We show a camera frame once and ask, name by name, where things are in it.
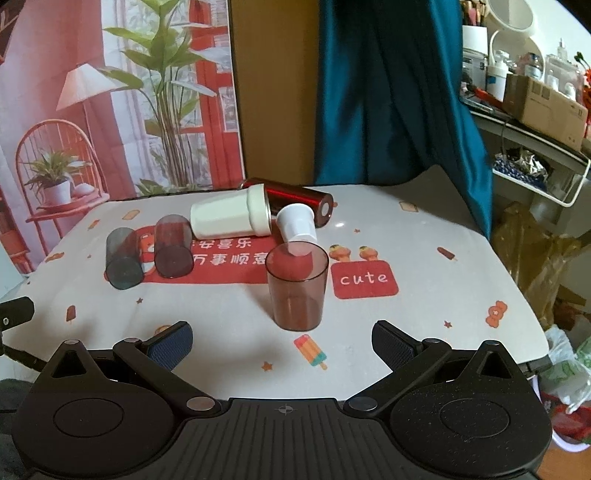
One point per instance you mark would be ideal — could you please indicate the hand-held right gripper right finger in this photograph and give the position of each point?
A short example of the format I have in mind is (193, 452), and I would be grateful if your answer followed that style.
(392, 345)

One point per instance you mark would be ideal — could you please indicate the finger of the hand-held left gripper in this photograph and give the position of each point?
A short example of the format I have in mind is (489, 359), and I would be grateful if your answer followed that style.
(18, 311)

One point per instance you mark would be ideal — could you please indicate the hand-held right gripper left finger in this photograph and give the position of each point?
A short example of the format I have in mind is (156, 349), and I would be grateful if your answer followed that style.
(171, 345)

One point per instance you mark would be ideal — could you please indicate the grey translucent plastic cup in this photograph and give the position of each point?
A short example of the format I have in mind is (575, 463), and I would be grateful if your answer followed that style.
(122, 258)

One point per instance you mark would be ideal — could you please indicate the brown translucent plastic cup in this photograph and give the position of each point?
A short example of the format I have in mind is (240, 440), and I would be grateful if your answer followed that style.
(298, 295)
(173, 244)

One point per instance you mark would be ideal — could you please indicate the large white cup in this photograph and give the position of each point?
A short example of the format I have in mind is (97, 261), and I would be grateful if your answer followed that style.
(221, 219)

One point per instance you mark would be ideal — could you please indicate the small white ribbed cup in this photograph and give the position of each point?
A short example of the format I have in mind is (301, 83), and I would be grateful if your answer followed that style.
(298, 224)

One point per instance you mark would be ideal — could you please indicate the printed white tablecloth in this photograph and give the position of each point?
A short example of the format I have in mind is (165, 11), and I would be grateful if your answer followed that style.
(415, 323)

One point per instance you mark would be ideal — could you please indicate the yellow plastic bag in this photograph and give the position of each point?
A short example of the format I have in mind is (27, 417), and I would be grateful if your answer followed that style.
(531, 258)

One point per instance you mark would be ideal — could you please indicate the white and green plastic bag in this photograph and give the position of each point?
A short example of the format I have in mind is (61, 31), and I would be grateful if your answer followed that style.
(565, 369)

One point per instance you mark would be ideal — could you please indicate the red metallic tumbler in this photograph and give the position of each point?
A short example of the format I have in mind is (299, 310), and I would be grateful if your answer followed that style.
(300, 196)

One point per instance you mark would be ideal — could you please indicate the blue patterned pouch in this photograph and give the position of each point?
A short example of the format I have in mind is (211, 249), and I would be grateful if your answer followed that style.
(519, 170)

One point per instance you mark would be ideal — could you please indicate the teal curtain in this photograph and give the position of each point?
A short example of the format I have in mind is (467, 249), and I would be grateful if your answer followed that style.
(392, 92)

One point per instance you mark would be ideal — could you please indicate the brown wooden panel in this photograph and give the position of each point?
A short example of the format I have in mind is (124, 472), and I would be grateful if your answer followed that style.
(274, 92)

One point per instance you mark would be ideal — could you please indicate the cardboard box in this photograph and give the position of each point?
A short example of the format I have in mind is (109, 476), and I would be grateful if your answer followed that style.
(545, 106)

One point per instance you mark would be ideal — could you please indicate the white bottle with blue label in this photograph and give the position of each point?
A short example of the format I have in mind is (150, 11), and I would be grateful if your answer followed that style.
(497, 76)

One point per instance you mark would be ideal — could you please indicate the white jar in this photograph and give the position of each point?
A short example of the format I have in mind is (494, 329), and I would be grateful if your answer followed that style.
(474, 46)

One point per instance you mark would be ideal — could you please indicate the white round mirror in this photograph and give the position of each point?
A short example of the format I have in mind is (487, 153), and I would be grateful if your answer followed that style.
(510, 14)

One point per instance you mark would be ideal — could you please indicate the wall poster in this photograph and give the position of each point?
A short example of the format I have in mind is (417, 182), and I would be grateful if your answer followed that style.
(69, 138)

